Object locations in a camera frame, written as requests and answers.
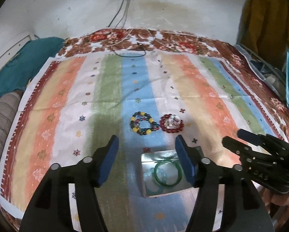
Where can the teal pillow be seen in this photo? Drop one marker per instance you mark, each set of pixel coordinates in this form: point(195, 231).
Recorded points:
point(26, 62)

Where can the silver metal tin box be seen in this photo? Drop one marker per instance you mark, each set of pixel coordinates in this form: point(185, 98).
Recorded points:
point(147, 160)

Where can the grey striped pillow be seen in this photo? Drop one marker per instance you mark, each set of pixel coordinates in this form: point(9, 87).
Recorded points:
point(2, 120)

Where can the mustard yellow hanging garment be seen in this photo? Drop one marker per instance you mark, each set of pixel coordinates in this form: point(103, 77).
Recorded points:
point(262, 17)

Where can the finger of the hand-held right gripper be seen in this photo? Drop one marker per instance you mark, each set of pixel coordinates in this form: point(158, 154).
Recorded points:
point(236, 147)
point(252, 137)

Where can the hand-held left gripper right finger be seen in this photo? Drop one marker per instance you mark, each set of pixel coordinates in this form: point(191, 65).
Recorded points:
point(186, 162)

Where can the green jade bangle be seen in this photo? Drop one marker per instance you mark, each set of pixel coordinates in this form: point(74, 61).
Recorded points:
point(155, 173)

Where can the person's right hand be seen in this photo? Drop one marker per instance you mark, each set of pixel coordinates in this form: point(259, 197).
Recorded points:
point(277, 199)

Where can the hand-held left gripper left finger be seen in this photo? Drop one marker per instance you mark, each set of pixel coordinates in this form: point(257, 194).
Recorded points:
point(108, 160)

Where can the striped pastel cloth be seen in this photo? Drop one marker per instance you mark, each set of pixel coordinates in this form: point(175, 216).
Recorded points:
point(74, 101)

